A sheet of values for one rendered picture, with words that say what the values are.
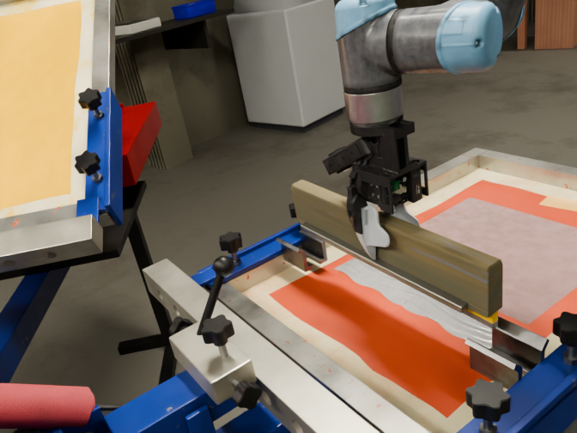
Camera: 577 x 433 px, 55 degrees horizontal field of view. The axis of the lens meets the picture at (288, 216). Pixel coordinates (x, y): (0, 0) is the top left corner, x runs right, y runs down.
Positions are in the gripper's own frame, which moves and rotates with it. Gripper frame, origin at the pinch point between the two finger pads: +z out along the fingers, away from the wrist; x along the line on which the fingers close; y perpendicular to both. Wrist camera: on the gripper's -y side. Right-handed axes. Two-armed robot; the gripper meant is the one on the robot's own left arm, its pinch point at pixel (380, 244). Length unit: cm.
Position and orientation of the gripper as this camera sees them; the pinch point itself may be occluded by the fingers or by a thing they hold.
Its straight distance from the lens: 84.7
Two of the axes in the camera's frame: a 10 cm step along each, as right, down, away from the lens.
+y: 5.7, 2.6, -7.8
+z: 1.7, 8.9, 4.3
